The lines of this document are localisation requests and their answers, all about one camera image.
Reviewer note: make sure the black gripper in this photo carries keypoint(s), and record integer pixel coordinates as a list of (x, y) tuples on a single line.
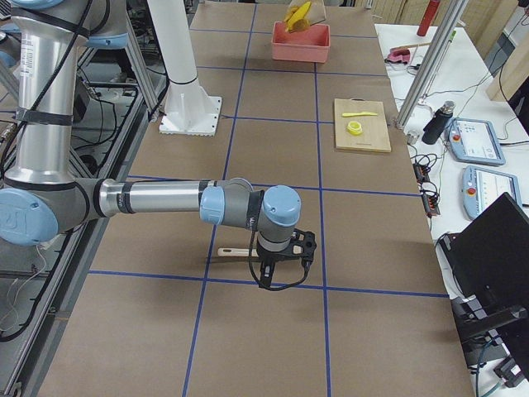
[(269, 258)]

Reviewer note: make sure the beige hand brush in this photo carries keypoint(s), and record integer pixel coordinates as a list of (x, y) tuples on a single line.
[(243, 252)]

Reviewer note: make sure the yellow toy corn cob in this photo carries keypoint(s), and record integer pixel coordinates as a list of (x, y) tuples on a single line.
[(296, 11)]

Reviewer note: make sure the brown toy potato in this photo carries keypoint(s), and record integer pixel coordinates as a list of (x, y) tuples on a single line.
[(298, 25)]

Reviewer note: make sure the beige plastic dustpan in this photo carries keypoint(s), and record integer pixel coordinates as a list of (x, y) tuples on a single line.
[(315, 14)]

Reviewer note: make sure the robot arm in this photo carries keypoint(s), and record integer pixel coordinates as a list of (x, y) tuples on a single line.
[(40, 198)]

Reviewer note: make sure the pink plastic bin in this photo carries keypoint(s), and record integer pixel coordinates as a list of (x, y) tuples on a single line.
[(311, 45)]

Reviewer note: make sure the yellow lemon slices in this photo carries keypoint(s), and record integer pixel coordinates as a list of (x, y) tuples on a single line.
[(354, 128)]

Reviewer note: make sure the wooden cutting board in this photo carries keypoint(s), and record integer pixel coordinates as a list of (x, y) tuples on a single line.
[(375, 137)]

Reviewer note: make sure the black power strip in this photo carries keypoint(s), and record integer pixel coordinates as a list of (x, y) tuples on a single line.
[(428, 190)]

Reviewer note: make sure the yellow plastic knife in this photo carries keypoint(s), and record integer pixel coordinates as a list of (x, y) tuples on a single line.
[(359, 114)]

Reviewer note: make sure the black water bottle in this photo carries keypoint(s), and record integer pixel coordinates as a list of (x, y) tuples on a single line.
[(433, 129)]

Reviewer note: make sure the black monitor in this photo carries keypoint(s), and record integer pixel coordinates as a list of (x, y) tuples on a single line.
[(489, 261)]

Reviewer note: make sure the lower teach pendant tablet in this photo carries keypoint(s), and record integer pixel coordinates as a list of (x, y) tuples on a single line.
[(481, 187)]

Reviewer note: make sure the teach pendant tablet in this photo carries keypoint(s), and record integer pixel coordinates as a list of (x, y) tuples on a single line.
[(474, 141), (481, 187)]

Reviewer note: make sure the upper teach pendant tablet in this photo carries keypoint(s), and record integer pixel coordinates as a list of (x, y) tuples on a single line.
[(474, 141)]

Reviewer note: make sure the pink cloth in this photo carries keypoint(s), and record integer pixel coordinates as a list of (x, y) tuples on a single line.
[(398, 56)]

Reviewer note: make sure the red bottle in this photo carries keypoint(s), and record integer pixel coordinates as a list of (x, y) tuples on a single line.
[(428, 17)]

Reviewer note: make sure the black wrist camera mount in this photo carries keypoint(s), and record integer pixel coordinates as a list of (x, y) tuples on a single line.
[(303, 246)]

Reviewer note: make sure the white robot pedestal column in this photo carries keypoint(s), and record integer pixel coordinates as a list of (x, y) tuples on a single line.
[(188, 109)]

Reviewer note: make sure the aluminium frame post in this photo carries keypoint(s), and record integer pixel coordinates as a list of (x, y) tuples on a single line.
[(431, 60)]

